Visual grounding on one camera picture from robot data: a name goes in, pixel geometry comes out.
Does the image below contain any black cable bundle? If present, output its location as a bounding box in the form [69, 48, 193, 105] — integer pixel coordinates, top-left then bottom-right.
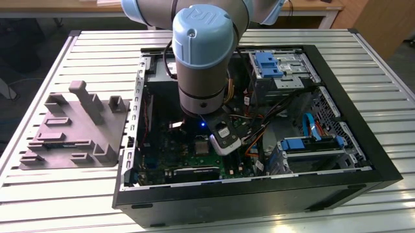
[241, 87, 314, 144]

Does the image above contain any yellow wire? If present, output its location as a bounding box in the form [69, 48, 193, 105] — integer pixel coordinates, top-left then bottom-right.
[225, 77, 234, 104]

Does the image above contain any black graphics card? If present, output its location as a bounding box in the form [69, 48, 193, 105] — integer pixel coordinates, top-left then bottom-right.
[163, 166, 221, 184]

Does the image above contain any grey parts rack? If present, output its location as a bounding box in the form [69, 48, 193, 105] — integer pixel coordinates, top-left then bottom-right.
[18, 81, 130, 170]

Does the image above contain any silver CPU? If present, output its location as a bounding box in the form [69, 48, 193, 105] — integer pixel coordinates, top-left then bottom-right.
[193, 140, 210, 155]

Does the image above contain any orange wire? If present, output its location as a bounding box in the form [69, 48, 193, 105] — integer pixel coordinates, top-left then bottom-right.
[241, 138, 260, 160]

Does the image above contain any silver disk bay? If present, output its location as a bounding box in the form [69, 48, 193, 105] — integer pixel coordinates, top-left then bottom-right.
[265, 145, 372, 176]

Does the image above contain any blue plastic drive latch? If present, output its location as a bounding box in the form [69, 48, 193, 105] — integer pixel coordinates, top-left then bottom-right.
[254, 52, 281, 79]

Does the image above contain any green motherboard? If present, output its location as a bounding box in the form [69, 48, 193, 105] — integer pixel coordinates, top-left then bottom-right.
[137, 118, 260, 185]

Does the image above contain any black camera cable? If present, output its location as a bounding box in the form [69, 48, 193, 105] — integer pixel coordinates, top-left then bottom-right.
[162, 38, 178, 80]

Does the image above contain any wooden cabinet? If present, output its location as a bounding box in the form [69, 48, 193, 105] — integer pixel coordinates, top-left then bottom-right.
[332, 0, 415, 61]

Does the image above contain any green RAM stick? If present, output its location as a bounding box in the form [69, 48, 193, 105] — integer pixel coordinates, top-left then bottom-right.
[43, 141, 81, 150]

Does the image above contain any silver drive cage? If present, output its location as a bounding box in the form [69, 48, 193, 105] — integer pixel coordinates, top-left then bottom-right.
[248, 52, 320, 105]

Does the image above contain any grey power supply unit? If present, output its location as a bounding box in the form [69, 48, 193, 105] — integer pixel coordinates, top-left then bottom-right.
[143, 56, 181, 122]

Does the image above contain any black PC case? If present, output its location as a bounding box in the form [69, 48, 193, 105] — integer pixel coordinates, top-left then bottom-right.
[111, 44, 404, 229]

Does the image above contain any hard disk in blue carrier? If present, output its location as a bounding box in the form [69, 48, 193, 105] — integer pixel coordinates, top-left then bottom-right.
[277, 135, 345, 153]

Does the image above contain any blue card latch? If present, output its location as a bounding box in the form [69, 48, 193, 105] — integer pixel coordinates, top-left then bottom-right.
[123, 169, 138, 188]

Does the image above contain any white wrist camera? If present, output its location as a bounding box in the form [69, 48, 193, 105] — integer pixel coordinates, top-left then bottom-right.
[198, 110, 242, 156]

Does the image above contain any blue flat wire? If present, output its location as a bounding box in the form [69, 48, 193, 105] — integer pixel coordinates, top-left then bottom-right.
[300, 113, 322, 141]

